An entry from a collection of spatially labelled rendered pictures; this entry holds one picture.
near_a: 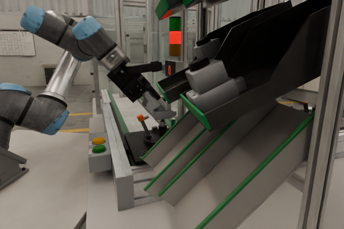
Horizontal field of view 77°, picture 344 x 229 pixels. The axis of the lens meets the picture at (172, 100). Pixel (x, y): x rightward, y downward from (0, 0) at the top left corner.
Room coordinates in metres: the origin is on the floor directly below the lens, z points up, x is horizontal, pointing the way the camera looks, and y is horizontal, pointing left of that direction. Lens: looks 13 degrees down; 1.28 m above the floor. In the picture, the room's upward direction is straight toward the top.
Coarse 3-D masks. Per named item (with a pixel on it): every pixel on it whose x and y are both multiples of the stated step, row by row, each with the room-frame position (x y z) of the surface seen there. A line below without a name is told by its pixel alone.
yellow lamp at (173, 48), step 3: (171, 45) 0.92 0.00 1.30; (174, 45) 0.92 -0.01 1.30; (177, 45) 0.92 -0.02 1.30; (180, 45) 0.93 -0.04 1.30; (171, 48) 0.92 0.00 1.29; (174, 48) 0.92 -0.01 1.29; (177, 48) 0.92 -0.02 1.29; (180, 48) 0.93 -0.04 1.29; (171, 51) 0.92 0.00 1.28; (174, 51) 0.92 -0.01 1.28; (177, 51) 0.92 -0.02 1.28; (180, 51) 0.93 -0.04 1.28; (171, 54) 0.92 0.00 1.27; (174, 54) 0.92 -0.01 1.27; (177, 54) 0.92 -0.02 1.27; (180, 54) 0.93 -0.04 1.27
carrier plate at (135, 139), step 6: (132, 132) 0.80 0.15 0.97; (138, 132) 0.80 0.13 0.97; (144, 132) 0.80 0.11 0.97; (126, 138) 0.74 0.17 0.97; (132, 138) 0.74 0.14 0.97; (138, 138) 0.74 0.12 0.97; (132, 144) 0.69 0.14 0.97; (138, 144) 0.69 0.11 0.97; (132, 150) 0.64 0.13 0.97; (138, 150) 0.64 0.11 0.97; (132, 156) 0.62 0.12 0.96; (138, 156) 0.60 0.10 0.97; (138, 162) 0.57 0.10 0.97; (144, 162) 0.58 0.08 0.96
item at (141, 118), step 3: (141, 114) 0.70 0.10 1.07; (138, 117) 0.69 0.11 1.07; (141, 117) 0.69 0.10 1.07; (144, 117) 0.70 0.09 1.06; (147, 117) 0.70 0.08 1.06; (141, 120) 0.69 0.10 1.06; (141, 123) 0.69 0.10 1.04; (144, 123) 0.70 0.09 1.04; (144, 126) 0.70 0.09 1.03; (144, 129) 0.70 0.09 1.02; (147, 129) 0.70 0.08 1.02; (147, 132) 0.70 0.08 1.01
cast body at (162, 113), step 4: (164, 100) 0.71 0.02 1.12; (168, 104) 0.71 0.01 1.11; (156, 108) 0.72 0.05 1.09; (160, 108) 0.70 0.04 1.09; (168, 108) 0.71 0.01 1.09; (152, 112) 0.73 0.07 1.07; (156, 112) 0.69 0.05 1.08; (160, 112) 0.70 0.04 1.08; (164, 112) 0.70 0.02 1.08; (168, 112) 0.71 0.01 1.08; (172, 112) 0.71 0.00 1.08; (176, 112) 0.74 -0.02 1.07; (152, 116) 0.73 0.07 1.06; (156, 116) 0.69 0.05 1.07; (160, 116) 0.70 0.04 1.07; (164, 116) 0.70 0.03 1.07; (168, 116) 0.71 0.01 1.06; (172, 116) 0.71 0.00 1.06
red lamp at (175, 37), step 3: (171, 33) 0.92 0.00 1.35; (174, 33) 0.92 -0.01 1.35; (177, 33) 0.92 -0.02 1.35; (180, 33) 0.93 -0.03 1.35; (171, 36) 0.92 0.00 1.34; (174, 36) 0.92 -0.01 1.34; (177, 36) 0.92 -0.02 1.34; (180, 36) 0.93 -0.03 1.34; (171, 39) 0.92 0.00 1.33; (174, 39) 0.92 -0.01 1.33; (177, 39) 0.92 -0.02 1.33; (180, 39) 0.93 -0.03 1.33; (171, 42) 0.92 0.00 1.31; (174, 42) 0.92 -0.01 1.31; (177, 42) 0.92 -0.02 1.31; (180, 42) 0.93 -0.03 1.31
